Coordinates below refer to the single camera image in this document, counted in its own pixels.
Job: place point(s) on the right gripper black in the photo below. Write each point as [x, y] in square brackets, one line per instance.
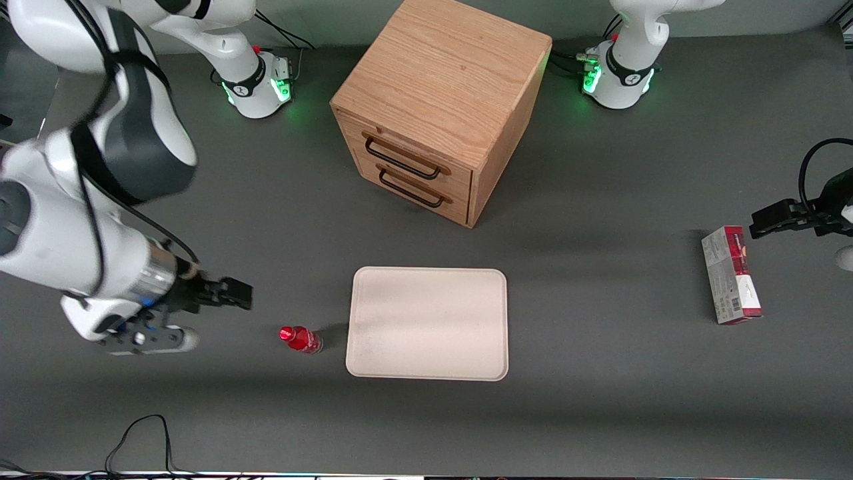
[188, 293]

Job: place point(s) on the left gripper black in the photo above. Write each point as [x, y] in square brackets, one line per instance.
[834, 198]

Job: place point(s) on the red coke bottle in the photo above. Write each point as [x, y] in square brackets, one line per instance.
[303, 340]

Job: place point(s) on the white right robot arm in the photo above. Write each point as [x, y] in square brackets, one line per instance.
[46, 233]

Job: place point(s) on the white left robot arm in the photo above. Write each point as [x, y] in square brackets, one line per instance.
[626, 73]

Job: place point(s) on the beige rectangular tray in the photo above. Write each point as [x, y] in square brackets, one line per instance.
[426, 323]

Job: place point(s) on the red and grey carton box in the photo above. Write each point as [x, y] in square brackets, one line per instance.
[730, 280]

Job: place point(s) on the wooden drawer front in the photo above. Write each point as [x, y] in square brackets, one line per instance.
[463, 178]
[460, 208]

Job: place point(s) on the wooden drawer cabinet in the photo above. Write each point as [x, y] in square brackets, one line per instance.
[440, 73]

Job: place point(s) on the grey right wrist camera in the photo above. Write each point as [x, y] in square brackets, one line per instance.
[166, 338]

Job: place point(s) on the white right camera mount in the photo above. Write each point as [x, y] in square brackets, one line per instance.
[86, 320]

